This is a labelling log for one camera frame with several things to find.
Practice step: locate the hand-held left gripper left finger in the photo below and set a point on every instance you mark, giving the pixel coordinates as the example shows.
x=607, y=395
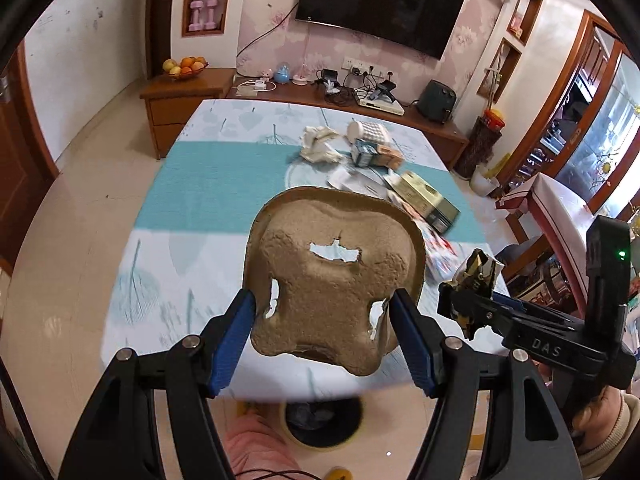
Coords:
x=232, y=342

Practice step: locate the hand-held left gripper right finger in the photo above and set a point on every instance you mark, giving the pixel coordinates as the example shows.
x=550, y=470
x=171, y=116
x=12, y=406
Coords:
x=415, y=345

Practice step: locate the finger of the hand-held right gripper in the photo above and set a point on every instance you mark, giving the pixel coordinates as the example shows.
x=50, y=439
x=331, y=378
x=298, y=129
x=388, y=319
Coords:
x=472, y=305
x=515, y=304

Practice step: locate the gold foil snack wrapper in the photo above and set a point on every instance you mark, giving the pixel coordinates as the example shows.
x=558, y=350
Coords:
x=477, y=267

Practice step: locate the brown pulp cup carrier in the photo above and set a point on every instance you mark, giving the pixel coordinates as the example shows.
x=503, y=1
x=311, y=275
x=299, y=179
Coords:
x=330, y=290

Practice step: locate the grey checked paper cup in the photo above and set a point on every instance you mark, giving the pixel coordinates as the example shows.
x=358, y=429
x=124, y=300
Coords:
x=370, y=132

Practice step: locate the person's right forearm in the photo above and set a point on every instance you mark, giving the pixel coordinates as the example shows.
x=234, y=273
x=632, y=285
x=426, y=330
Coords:
x=615, y=452

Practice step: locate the person's right hand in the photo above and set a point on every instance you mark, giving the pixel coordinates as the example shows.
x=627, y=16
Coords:
x=600, y=410

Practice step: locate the red white snack packet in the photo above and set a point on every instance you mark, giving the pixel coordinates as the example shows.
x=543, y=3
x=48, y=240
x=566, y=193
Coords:
x=437, y=255

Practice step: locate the table with patterned cloth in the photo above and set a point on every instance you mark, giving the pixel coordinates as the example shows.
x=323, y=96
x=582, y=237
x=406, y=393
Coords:
x=175, y=270

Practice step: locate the table with pink cloth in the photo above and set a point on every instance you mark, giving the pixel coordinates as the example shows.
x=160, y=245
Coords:
x=555, y=210

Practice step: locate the person's leg in pink trousers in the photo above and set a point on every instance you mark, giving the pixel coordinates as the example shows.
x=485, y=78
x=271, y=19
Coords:
x=255, y=450

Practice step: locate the green and cream box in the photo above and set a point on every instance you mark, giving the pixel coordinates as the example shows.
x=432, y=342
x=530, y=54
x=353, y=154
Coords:
x=425, y=200

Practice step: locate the white bucket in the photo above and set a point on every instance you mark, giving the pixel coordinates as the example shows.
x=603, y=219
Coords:
x=484, y=182

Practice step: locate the yellow slipper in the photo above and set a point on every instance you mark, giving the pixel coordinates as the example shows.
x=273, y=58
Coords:
x=337, y=474

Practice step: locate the black wicker bin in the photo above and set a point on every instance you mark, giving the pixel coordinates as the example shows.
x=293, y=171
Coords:
x=475, y=150

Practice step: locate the white paper envelope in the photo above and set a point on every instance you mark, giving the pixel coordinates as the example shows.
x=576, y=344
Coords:
x=355, y=180

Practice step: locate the blue white drink carton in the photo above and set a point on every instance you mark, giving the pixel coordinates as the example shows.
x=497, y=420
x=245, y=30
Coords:
x=362, y=155

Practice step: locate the red and yellow tin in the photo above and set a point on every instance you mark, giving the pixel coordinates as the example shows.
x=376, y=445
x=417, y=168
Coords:
x=494, y=119

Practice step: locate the dark green air fryer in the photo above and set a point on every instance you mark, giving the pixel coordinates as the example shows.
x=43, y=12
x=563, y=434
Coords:
x=437, y=102

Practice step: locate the crumpled beige paper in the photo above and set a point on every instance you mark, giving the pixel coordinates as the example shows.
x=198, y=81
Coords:
x=320, y=145

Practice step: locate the white set-top box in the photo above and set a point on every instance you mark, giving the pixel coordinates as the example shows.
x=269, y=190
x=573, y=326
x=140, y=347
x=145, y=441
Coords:
x=381, y=106

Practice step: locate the phone on black stand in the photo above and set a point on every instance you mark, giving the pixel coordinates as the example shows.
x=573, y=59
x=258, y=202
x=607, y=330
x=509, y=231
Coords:
x=386, y=89

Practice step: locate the wooden television cabinet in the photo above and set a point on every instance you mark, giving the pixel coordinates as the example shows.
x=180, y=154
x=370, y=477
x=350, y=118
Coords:
x=200, y=100

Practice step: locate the blue round ornament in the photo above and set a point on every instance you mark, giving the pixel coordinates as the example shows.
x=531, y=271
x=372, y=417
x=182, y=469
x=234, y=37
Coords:
x=282, y=74

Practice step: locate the brown wooden door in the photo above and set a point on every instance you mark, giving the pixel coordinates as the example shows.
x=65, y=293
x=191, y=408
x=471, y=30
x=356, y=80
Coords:
x=20, y=170

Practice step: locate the pink glass dome ornament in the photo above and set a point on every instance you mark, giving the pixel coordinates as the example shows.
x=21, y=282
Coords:
x=301, y=75

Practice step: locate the fruit bowl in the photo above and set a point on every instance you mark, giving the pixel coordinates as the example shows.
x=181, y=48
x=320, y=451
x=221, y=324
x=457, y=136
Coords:
x=184, y=67

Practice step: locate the pink dumbbells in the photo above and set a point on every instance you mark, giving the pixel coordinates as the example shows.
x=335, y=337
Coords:
x=205, y=14

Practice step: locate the wall socket strip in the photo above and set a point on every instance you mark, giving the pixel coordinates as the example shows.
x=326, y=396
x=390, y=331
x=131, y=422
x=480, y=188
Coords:
x=361, y=66

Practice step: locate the black wall television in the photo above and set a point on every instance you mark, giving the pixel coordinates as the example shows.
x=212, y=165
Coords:
x=380, y=5

